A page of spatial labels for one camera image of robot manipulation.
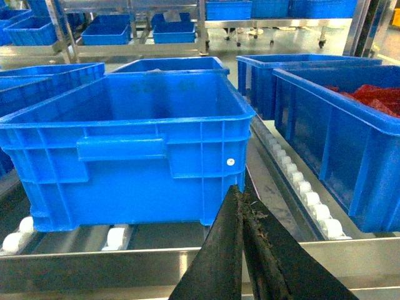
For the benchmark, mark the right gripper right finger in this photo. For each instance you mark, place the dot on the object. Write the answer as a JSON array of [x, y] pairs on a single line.
[[278, 267]]

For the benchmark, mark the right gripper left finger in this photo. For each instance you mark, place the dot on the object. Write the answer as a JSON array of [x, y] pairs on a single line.
[[216, 271]]

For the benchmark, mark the red parts in bin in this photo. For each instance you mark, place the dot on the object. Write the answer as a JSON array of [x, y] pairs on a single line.
[[382, 99]]

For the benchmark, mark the white roller track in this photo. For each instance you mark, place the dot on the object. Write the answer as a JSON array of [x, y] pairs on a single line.
[[309, 199]]

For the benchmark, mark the blue bin far right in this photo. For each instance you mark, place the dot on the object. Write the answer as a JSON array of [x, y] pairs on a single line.
[[353, 149]]

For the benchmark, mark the blue bin centre right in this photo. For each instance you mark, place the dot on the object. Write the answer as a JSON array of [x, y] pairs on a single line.
[[157, 147]]

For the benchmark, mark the blue bin behind centre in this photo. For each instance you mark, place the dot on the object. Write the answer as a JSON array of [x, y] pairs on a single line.
[[175, 64]]

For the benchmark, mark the small blue bin background right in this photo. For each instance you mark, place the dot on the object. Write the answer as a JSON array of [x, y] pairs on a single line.
[[183, 31]]

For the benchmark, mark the small blue bin background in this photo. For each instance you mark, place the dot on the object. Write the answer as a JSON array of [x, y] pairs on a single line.
[[183, 31], [108, 30]]

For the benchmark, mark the small blue bin background left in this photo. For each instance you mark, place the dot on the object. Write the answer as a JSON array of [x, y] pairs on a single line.
[[108, 30]]

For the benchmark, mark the blue bin centre left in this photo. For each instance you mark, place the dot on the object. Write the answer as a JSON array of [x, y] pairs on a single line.
[[27, 86]]

